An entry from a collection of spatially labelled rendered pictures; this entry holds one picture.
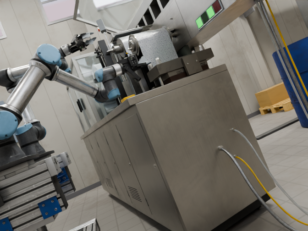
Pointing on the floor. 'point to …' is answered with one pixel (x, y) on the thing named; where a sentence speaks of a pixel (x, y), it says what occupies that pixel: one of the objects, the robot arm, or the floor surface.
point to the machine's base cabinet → (183, 157)
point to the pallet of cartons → (274, 99)
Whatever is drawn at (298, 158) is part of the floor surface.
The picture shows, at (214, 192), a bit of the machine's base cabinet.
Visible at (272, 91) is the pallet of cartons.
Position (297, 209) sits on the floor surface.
